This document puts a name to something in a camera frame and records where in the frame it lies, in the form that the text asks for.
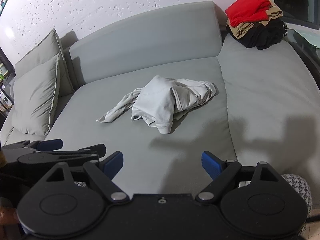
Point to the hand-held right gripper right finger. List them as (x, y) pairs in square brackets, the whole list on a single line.
[(211, 165)]

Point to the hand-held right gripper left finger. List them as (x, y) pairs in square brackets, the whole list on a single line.
[(113, 164)]

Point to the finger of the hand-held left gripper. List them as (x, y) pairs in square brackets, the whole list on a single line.
[(75, 155), (51, 144)]

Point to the white t-shirt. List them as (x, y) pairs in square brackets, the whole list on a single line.
[(155, 100)]

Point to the person's left hand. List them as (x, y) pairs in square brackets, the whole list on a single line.
[(7, 215)]

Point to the grey cushion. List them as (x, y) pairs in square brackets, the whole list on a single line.
[(47, 50), (35, 100)]

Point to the bookshelf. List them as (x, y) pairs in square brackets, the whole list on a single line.
[(5, 80)]

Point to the houndstooth patterned cloth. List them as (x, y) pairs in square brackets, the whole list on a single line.
[(297, 187)]

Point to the grey sofa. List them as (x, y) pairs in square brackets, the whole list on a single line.
[(190, 42)]

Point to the black garment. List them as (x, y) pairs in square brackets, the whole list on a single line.
[(265, 35)]

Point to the glass side table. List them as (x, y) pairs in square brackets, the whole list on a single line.
[(305, 45)]

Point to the red garment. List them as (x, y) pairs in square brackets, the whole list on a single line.
[(246, 7)]

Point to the tan garment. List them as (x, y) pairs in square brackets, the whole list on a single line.
[(273, 11)]

